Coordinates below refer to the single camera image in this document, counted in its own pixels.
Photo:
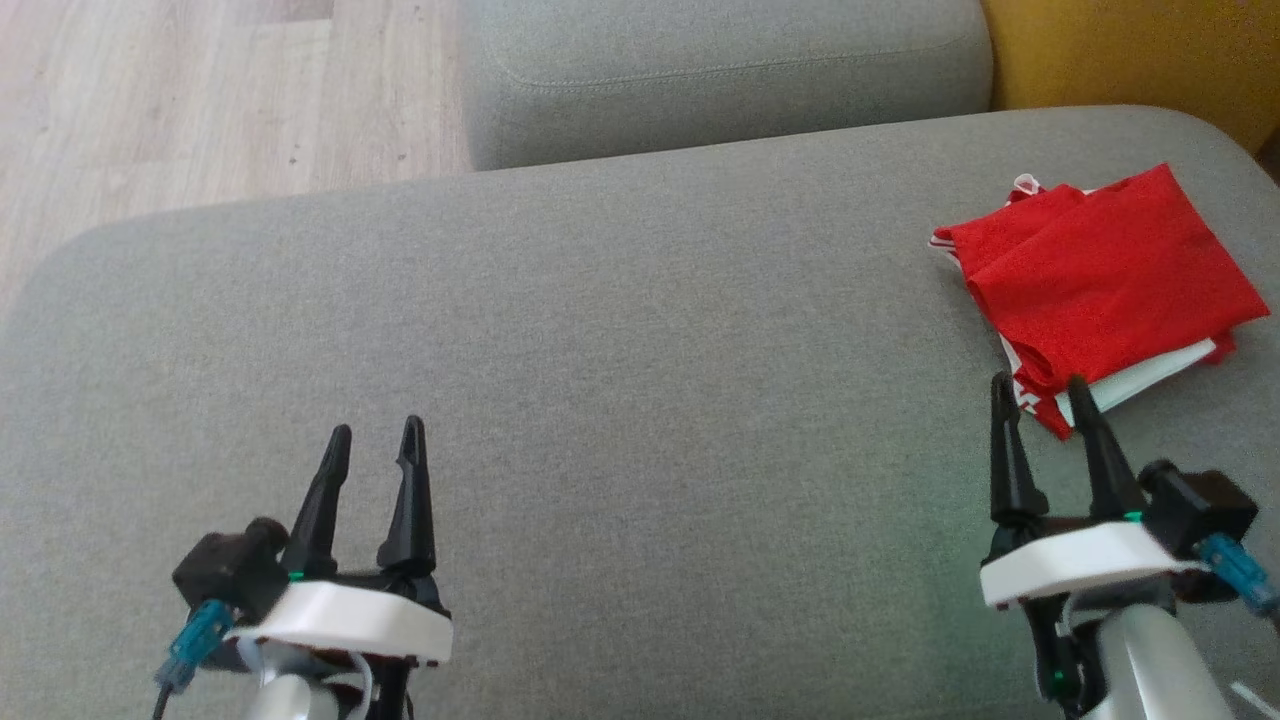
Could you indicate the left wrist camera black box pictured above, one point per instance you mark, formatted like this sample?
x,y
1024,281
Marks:
x,y
230,570

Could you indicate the small grey sofa cushion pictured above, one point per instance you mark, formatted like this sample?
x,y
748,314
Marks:
x,y
720,70

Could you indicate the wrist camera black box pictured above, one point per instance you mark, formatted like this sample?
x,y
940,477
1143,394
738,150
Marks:
x,y
1205,505
230,570

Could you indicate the large grey sofa seat cushion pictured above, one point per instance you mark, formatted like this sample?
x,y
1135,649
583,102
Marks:
x,y
620,400

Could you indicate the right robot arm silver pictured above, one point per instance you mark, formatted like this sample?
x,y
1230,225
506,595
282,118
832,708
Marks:
x,y
1150,670

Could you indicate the yellow cushion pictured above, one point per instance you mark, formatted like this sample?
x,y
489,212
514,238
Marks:
x,y
1140,55

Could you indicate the red Bulls 23 jersey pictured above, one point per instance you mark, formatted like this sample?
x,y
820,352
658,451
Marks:
x,y
1100,270

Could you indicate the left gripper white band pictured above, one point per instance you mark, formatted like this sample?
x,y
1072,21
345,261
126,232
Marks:
x,y
350,620

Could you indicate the red shorts white trim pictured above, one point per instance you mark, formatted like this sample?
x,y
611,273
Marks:
x,y
1045,412

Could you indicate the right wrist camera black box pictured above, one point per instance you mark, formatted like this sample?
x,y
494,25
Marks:
x,y
1205,505

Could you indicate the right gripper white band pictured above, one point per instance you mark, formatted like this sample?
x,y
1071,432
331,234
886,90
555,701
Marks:
x,y
1080,565

